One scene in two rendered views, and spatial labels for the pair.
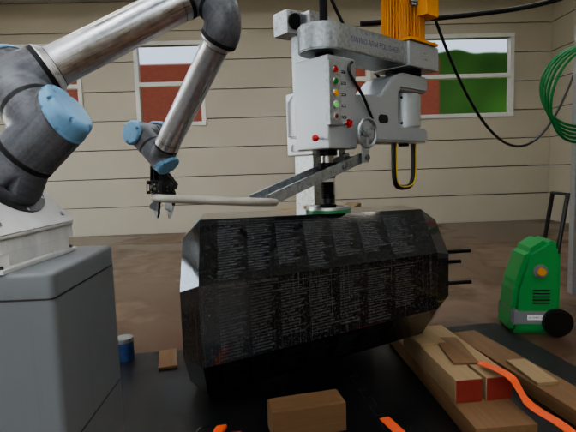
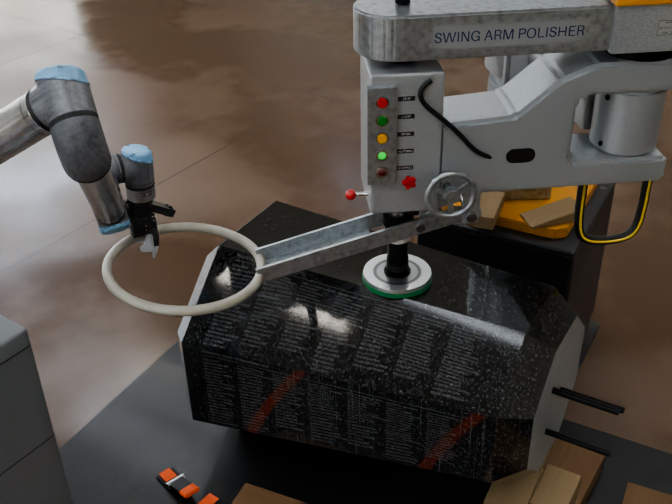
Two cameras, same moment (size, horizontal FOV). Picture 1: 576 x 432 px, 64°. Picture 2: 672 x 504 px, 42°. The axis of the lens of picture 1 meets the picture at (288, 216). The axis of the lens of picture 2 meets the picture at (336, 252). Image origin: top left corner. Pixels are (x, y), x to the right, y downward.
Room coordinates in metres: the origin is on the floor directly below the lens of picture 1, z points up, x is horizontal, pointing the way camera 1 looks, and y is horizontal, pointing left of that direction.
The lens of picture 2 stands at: (0.33, -1.44, 2.42)
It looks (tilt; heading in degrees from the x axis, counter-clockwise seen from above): 33 degrees down; 38
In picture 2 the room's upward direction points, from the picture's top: 1 degrees counter-clockwise
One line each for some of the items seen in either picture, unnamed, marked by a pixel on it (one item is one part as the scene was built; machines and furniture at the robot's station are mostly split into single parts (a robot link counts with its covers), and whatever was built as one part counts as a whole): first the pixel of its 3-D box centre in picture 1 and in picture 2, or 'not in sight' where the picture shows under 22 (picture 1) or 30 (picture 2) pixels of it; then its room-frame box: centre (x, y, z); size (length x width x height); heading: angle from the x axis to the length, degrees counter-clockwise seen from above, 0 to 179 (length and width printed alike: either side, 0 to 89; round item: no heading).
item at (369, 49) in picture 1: (369, 56); (531, 25); (2.48, -0.46, 1.64); 0.96 x 0.25 x 0.17; 133
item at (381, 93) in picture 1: (377, 116); (536, 132); (2.50, -0.50, 1.33); 0.74 x 0.23 x 0.49; 133
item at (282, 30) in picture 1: (287, 24); not in sight; (3.11, -0.04, 2.00); 0.20 x 0.18 x 0.15; 8
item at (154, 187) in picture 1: (160, 180); (140, 215); (1.85, 0.51, 1.04); 0.09 x 0.08 x 0.12; 162
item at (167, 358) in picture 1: (167, 358); not in sight; (2.51, 0.70, 0.02); 0.25 x 0.10 x 0.01; 15
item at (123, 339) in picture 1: (124, 348); not in sight; (2.54, 0.95, 0.08); 0.10 x 0.10 x 0.13
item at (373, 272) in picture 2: (327, 207); (397, 272); (2.25, -0.20, 0.87); 0.21 x 0.21 x 0.01
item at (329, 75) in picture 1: (333, 93); (381, 135); (2.12, -0.22, 1.40); 0.08 x 0.03 x 0.28; 133
